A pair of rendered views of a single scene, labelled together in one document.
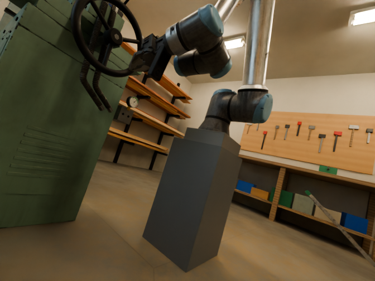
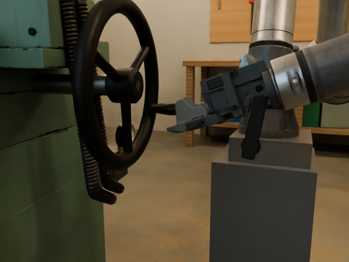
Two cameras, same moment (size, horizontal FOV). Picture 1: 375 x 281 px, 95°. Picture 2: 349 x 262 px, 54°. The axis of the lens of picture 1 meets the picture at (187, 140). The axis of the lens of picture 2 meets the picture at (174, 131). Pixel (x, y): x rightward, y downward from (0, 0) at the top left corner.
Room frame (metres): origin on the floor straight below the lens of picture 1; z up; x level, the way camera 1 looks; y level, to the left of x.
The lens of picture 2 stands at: (0.04, 0.50, 0.85)
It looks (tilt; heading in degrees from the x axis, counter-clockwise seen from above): 12 degrees down; 342
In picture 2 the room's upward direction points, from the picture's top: straight up
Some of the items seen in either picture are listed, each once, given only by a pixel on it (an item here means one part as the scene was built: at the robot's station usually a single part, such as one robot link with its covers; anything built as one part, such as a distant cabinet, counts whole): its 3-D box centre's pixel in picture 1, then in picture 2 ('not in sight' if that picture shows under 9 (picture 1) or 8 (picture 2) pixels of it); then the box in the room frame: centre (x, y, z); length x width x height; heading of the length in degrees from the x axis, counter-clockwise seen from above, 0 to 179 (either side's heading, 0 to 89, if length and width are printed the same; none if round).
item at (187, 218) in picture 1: (195, 195); (262, 231); (0.98, -0.13, 0.28); 0.30 x 0.30 x 0.55; 51
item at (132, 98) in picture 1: (131, 103); (124, 139); (0.91, 0.35, 0.65); 0.06 x 0.04 x 0.08; 145
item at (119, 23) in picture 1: (100, 20); (41, 23); (0.70, 0.52, 0.91); 0.15 x 0.14 x 0.09; 145
